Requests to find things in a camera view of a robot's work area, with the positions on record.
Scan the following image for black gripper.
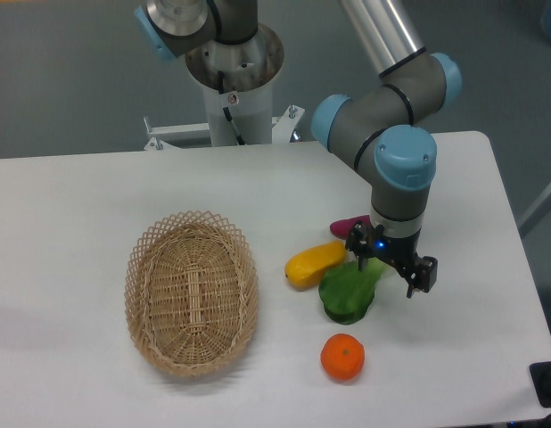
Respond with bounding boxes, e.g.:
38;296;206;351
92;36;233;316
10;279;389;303
345;222;438;299

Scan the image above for green leafy vegetable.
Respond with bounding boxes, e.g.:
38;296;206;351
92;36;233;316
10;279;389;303
318;259;388;325

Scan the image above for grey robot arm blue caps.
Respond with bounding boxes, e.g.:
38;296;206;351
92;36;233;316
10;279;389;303
134;1;462;292

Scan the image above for purple sweet potato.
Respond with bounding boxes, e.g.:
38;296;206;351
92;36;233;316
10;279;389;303
329;215;370;240

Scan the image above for yellow mango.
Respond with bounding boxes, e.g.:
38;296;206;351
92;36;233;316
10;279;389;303
284;241;347;289

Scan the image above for orange tangerine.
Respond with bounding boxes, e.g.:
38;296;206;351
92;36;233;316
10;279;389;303
320;333;366;381

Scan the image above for black device at table edge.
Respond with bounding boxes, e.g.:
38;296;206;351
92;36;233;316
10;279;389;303
529;361;551;408

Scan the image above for oval wicker basket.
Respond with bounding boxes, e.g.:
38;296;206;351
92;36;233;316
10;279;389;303
124;211;259;378

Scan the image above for white frame leg right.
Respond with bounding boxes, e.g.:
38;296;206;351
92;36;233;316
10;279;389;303
517;180;551;238

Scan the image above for black cable on pedestal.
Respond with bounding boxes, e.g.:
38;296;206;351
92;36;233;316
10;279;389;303
217;70;247;146

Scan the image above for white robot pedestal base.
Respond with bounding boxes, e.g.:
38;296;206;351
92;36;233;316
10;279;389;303
144;24;305;150

